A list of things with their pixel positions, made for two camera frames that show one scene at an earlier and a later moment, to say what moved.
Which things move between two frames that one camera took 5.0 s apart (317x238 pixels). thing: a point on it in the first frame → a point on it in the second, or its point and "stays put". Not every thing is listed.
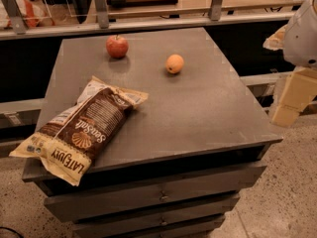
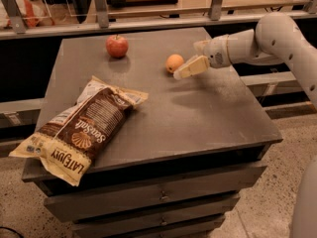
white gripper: [302, 42] → [215, 53]
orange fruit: [174, 63] stays put
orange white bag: [35, 13] stays put
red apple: [117, 47] stays put
